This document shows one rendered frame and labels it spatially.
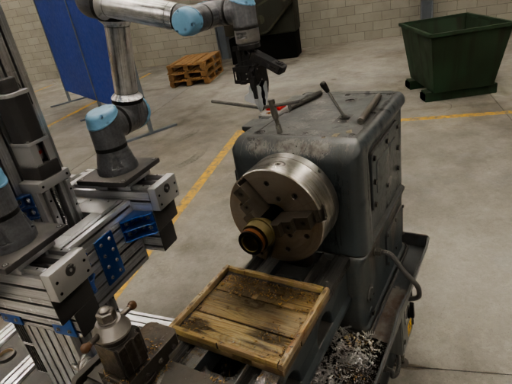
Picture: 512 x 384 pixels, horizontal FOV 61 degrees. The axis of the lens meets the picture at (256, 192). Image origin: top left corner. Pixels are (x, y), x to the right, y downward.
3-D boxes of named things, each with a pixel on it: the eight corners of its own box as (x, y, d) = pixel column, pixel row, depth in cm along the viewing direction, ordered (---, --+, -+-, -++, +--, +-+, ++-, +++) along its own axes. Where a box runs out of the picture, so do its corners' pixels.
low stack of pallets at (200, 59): (189, 75, 988) (184, 55, 968) (225, 70, 967) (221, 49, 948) (169, 88, 879) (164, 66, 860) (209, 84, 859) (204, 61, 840)
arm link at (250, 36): (263, 25, 132) (249, 30, 126) (264, 41, 134) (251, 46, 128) (241, 27, 136) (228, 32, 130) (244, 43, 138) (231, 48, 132)
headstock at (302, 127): (305, 171, 207) (296, 91, 190) (408, 180, 183) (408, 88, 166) (241, 237, 163) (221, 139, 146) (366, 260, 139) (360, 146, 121)
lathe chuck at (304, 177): (248, 233, 150) (239, 150, 135) (334, 256, 136) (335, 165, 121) (235, 248, 144) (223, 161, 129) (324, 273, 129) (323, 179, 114)
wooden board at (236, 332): (228, 273, 144) (225, 264, 142) (331, 298, 125) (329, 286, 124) (171, 337, 121) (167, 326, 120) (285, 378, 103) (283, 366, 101)
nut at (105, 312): (108, 311, 91) (103, 298, 89) (121, 315, 89) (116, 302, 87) (94, 324, 88) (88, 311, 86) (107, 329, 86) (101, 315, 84)
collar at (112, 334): (113, 313, 94) (109, 302, 93) (139, 322, 90) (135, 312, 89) (84, 339, 88) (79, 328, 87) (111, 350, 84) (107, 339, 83)
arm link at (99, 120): (87, 150, 157) (74, 114, 151) (111, 136, 168) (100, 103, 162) (111, 151, 152) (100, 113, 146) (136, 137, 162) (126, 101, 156)
